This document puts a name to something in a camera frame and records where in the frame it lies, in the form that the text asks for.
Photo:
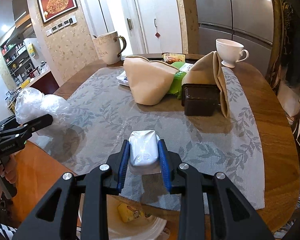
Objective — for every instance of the silver foil packet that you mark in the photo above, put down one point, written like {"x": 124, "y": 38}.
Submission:
{"x": 144, "y": 153}

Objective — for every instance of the tall beige mug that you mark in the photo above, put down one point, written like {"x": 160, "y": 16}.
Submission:
{"x": 109, "y": 47}

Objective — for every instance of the beige paper bag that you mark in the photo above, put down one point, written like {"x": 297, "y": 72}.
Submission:
{"x": 149, "y": 81}

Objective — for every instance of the clear plastic bag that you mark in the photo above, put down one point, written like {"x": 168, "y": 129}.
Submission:
{"x": 31, "y": 104}

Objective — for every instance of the round wooden table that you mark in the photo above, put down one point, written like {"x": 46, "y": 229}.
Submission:
{"x": 37, "y": 171}

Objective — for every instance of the white trash bin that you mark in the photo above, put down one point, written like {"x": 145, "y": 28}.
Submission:
{"x": 147, "y": 227}

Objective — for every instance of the yellow snack packet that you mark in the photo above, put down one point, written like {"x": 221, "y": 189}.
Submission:
{"x": 171, "y": 58}

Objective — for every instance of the yellow cartoon wrapper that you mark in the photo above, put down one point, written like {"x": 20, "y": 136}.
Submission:
{"x": 129, "y": 213}

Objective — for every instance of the grey leaf-pattern placemat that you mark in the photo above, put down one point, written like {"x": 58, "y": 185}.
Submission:
{"x": 104, "y": 114}

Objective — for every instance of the green snack package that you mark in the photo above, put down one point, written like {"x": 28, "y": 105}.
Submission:
{"x": 183, "y": 68}

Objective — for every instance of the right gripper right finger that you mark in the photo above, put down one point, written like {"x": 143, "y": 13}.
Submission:
{"x": 212, "y": 197}

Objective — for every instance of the white teacup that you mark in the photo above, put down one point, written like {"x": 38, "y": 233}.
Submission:
{"x": 231, "y": 52}

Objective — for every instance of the silver refrigerator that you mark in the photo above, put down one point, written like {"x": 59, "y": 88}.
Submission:
{"x": 249, "y": 22}

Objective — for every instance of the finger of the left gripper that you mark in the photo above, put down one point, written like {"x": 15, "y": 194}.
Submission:
{"x": 34, "y": 125}

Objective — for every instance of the white door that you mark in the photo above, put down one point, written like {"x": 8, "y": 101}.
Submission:
{"x": 149, "y": 26}

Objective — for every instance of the white blue tissue pack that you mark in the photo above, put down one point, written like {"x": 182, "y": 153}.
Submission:
{"x": 122, "y": 79}

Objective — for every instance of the dark brown plastic box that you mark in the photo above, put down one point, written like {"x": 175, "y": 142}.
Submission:
{"x": 199, "y": 99}

